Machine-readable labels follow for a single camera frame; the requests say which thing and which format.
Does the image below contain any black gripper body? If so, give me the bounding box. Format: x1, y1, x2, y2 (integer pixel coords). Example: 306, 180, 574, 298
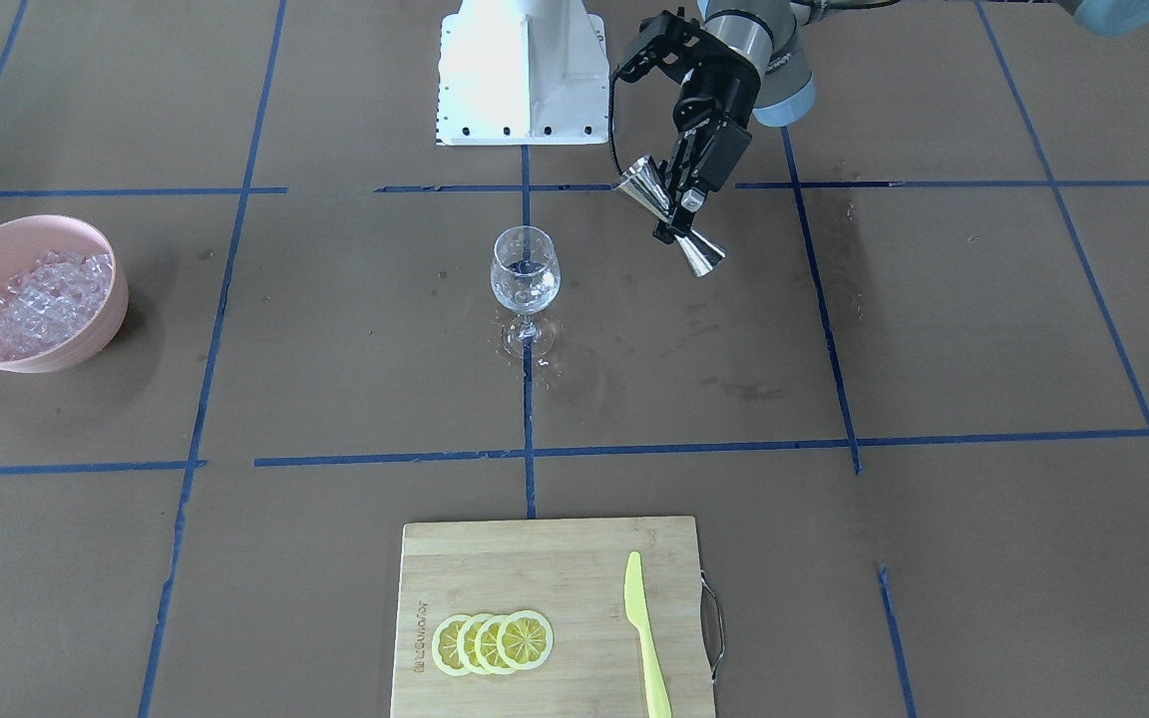
673, 51, 762, 190

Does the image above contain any steel cocktail jigger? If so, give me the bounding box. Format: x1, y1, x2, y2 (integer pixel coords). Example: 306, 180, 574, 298
615, 156, 726, 277

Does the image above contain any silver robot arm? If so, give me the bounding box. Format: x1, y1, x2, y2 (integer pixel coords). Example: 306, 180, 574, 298
607, 1, 879, 244

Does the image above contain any clear wine glass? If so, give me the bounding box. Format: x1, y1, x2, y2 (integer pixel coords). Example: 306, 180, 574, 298
491, 224, 561, 360

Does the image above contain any pile of clear ice cubes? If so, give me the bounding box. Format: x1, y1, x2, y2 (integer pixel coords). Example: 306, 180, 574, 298
0, 250, 115, 362

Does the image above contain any bamboo cutting board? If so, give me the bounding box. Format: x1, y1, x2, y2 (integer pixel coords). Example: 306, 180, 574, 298
390, 517, 716, 717

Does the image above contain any yellow plastic knife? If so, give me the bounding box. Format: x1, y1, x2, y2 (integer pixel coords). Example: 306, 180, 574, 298
620, 550, 673, 717

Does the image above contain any lemon slice four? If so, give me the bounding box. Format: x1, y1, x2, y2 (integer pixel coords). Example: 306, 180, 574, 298
496, 609, 555, 671

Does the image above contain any lemon slice three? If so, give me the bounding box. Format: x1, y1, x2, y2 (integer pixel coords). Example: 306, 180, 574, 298
475, 613, 515, 674

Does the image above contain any lemon slice two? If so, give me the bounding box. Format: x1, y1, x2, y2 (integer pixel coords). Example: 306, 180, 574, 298
456, 613, 494, 674

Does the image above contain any lemon slice one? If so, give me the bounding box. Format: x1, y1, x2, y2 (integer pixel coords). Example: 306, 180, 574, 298
433, 613, 473, 677

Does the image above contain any pink bowl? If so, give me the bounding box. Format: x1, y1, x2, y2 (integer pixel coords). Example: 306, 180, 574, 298
0, 214, 129, 373

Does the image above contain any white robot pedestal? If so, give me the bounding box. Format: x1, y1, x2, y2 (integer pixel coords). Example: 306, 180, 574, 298
435, 1, 610, 147

